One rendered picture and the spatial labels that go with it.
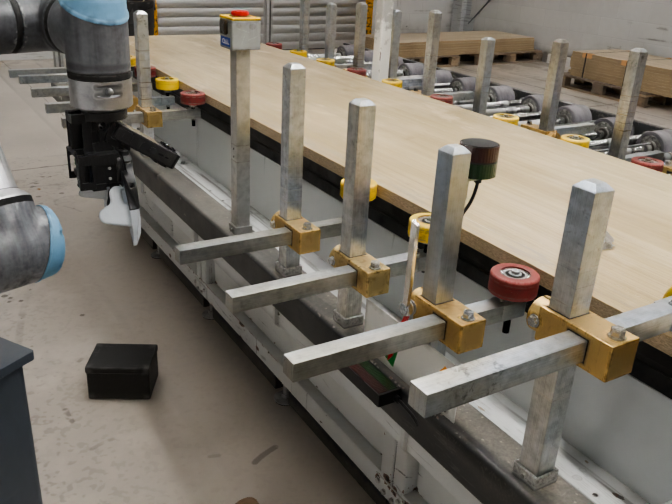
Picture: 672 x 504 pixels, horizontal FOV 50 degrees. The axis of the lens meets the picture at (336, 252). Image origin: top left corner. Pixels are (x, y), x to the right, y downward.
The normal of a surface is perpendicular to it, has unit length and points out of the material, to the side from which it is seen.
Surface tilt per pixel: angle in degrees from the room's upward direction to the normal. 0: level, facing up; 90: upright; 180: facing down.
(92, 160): 90
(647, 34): 90
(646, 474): 90
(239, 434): 0
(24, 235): 60
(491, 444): 0
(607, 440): 90
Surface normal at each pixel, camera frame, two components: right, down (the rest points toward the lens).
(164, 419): 0.05, -0.91
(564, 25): -0.84, 0.18
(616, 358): 0.52, 0.36
